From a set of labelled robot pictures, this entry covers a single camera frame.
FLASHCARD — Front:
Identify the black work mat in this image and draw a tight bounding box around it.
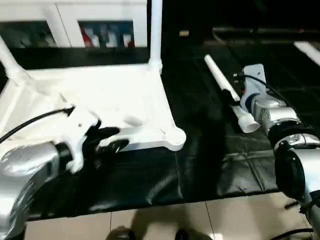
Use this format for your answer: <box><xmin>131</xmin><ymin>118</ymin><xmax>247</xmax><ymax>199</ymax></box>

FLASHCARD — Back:
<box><xmin>0</xmin><ymin>32</ymin><xmax>320</xmax><ymax>222</ymax></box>

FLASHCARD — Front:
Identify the black long rail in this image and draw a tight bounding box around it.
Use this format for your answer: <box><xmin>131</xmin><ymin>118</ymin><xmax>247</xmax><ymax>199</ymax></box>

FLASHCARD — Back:
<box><xmin>212</xmin><ymin>26</ymin><xmax>320</xmax><ymax>35</ymax></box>

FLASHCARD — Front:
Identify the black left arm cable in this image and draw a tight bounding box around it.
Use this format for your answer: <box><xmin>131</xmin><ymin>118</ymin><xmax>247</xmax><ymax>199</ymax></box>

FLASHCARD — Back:
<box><xmin>0</xmin><ymin>106</ymin><xmax>76</xmax><ymax>144</ymax></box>

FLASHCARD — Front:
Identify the white plastic table leg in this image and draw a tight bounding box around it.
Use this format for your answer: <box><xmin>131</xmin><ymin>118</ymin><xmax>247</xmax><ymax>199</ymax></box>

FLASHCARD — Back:
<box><xmin>203</xmin><ymin>54</ymin><xmax>261</xmax><ymax>134</ymax></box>
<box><xmin>0</xmin><ymin>34</ymin><xmax>29</xmax><ymax>86</ymax></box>
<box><xmin>148</xmin><ymin>0</ymin><xmax>164</xmax><ymax>70</ymax></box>

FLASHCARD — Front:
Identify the white flat strip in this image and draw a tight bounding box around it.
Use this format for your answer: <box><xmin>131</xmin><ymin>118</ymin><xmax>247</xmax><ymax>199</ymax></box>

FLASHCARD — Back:
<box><xmin>293</xmin><ymin>40</ymin><xmax>320</xmax><ymax>63</ymax></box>

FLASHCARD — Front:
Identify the white plastic table top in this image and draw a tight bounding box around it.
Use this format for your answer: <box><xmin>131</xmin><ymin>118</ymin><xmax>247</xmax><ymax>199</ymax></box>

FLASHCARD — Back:
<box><xmin>0</xmin><ymin>61</ymin><xmax>188</xmax><ymax>153</ymax></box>

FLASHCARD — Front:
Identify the small white jar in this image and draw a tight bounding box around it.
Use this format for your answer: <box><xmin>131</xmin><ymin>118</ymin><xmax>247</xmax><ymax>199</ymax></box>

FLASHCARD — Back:
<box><xmin>122</xmin><ymin>33</ymin><xmax>133</xmax><ymax>48</ymax></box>

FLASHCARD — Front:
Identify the black box with label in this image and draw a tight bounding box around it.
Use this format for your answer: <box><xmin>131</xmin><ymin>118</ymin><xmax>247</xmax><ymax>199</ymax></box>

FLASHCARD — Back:
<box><xmin>162</xmin><ymin>0</ymin><xmax>214</xmax><ymax>44</ymax></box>

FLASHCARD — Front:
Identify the white glass door cabinet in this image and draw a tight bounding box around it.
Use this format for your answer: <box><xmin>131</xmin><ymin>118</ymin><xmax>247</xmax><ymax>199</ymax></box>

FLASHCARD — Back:
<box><xmin>0</xmin><ymin>0</ymin><xmax>149</xmax><ymax>50</ymax></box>

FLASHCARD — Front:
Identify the red white bottle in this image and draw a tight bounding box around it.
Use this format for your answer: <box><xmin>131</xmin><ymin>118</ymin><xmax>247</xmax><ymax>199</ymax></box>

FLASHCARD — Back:
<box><xmin>81</xmin><ymin>27</ymin><xmax>92</xmax><ymax>48</ymax></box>

